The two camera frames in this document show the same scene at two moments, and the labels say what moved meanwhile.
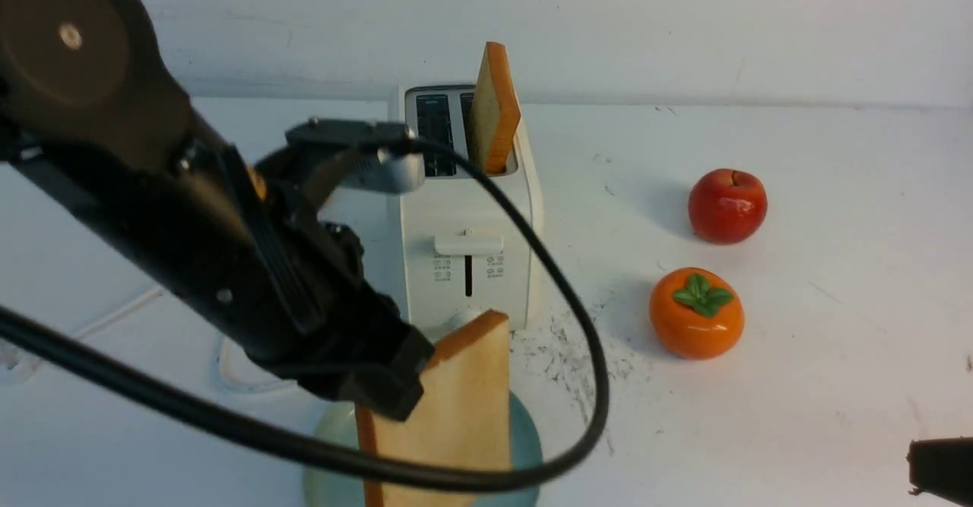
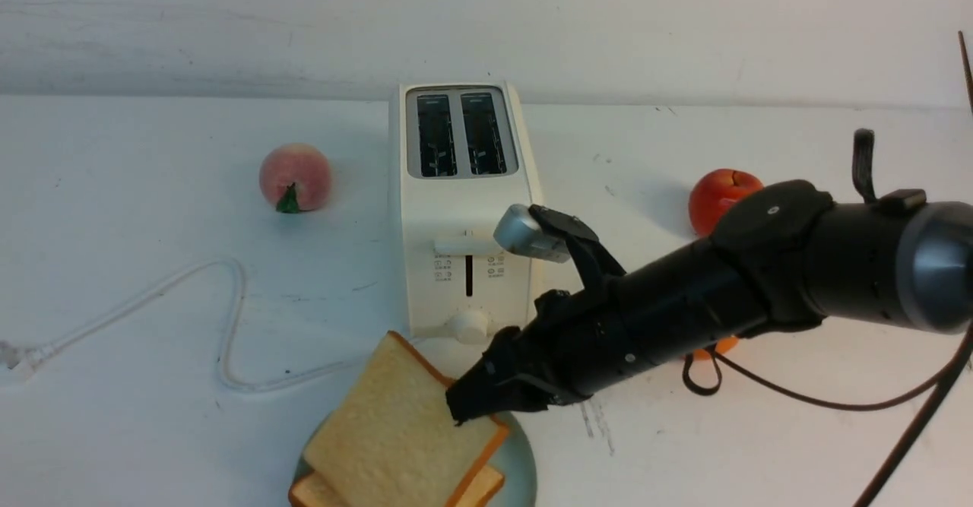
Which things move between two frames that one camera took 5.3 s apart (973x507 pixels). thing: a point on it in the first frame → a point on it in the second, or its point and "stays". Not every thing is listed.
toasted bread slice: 463,419 → 481,490
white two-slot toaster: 462,247 stays
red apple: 727,207 stays
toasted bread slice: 494,111 → 389,438
